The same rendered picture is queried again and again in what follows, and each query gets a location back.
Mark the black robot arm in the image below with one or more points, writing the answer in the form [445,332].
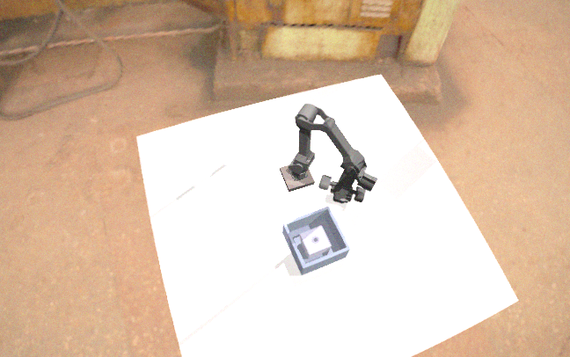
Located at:
[353,161]

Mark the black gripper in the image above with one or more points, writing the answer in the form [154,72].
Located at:
[326,181]

